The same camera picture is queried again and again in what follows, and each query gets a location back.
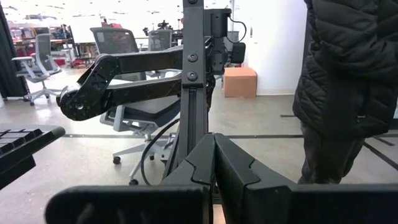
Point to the person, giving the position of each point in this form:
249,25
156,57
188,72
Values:
348,77

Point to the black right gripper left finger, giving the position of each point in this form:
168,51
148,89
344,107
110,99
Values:
124,205

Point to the dark mesh office chair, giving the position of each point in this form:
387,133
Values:
149,110

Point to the white office chair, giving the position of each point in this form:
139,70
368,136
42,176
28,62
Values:
43,53

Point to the brown cardboard box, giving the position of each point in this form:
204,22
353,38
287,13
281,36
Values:
240,82

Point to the black curtain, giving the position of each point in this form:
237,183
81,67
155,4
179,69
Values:
9,62

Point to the grey mesh office chair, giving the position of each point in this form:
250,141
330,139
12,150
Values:
160,40

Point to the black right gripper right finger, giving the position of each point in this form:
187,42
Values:
311,205

